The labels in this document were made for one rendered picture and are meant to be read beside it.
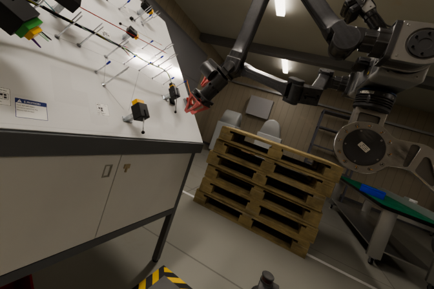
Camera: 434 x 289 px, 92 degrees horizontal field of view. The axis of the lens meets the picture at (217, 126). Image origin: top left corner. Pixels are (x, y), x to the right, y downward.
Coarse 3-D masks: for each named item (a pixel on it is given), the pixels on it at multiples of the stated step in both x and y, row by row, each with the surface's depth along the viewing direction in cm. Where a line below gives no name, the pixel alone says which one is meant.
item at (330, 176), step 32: (224, 128) 246; (224, 160) 288; (256, 160) 277; (288, 160) 259; (320, 160) 213; (224, 192) 272; (256, 192) 234; (288, 192) 246; (320, 192) 211; (288, 224) 238
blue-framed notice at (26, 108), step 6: (18, 102) 55; (24, 102) 57; (30, 102) 58; (36, 102) 59; (42, 102) 61; (18, 108) 55; (24, 108) 56; (30, 108) 57; (36, 108) 59; (42, 108) 60; (18, 114) 54; (24, 114) 55; (30, 114) 57; (36, 114) 58; (42, 114) 59; (42, 120) 59
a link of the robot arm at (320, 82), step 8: (320, 72) 116; (328, 72) 111; (320, 80) 105; (328, 80) 113; (296, 88) 89; (304, 88) 88; (312, 88) 88; (320, 88) 89; (288, 96) 94; (296, 96) 91; (304, 96) 90; (312, 96) 90; (312, 104) 91
